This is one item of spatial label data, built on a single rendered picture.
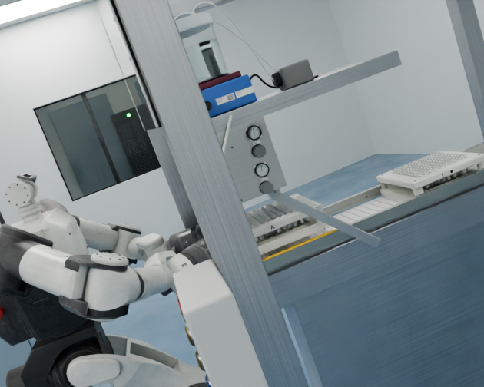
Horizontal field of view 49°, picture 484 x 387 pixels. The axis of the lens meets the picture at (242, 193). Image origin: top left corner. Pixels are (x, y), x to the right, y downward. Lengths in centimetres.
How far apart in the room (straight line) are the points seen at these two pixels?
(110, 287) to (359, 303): 77
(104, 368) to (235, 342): 97
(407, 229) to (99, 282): 87
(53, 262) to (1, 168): 530
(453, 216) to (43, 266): 110
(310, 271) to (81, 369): 67
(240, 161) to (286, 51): 567
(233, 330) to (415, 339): 116
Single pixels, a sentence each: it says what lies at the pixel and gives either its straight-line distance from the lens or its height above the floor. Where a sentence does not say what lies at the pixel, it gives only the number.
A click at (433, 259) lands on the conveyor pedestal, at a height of 72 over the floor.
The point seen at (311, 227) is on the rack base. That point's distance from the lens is 148.
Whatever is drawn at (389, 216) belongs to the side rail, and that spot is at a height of 91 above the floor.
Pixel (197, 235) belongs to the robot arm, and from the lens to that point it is 159.
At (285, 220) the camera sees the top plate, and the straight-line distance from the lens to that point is 146.
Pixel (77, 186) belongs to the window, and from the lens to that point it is 652.
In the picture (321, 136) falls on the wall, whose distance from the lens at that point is 707.
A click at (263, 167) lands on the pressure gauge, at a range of 136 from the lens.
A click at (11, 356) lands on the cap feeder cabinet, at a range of 393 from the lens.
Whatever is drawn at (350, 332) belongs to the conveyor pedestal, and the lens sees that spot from 164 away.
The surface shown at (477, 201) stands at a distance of 168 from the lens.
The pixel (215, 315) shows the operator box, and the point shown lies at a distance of 61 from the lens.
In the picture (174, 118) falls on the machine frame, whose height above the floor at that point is 136.
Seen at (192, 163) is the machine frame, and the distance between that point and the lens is 68.
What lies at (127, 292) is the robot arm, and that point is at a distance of 115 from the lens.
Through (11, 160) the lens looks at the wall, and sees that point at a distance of 645.
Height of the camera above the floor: 136
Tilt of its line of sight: 10 degrees down
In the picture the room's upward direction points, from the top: 20 degrees counter-clockwise
